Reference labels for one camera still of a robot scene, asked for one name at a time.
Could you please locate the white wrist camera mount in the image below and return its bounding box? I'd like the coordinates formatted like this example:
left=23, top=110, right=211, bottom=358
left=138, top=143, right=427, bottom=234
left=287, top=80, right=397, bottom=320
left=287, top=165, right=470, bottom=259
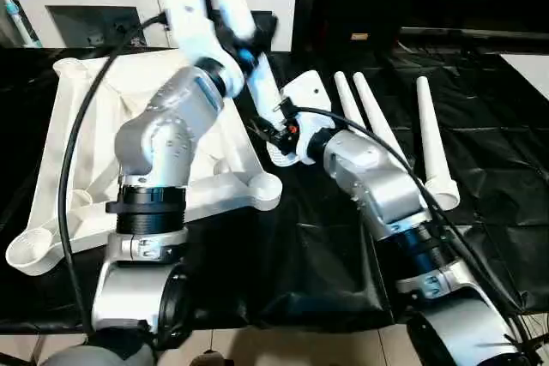
left=278, top=69, right=329, bottom=166
left=165, top=0, right=244, bottom=76

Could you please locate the white board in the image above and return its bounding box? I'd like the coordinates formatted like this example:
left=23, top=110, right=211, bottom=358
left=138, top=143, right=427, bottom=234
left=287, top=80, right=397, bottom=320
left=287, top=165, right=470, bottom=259
left=499, top=52, right=549, bottom=102

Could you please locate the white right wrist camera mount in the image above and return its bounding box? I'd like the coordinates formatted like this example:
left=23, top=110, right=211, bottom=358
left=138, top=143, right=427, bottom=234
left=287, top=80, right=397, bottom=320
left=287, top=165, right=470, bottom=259
left=278, top=69, right=329, bottom=166

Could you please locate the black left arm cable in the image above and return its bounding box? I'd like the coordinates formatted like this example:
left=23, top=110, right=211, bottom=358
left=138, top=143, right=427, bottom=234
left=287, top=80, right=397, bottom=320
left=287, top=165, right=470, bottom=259
left=57, top=11, right=170, bottom=333

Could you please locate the white plastic table top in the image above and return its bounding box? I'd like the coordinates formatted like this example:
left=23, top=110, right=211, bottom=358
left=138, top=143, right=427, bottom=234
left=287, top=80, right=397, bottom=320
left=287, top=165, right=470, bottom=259
left=3, top=48, right=283, bottom=278

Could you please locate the black plastic mat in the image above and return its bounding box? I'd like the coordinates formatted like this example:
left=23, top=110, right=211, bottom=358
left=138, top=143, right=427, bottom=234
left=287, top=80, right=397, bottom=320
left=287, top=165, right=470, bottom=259
left=0, top=39, right=549, bottom=338

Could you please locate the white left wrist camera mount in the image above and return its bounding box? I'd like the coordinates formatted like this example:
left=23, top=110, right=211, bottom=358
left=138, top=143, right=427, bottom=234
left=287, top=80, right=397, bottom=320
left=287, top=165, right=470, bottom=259
left=165, top=0, right=244, bottom=76

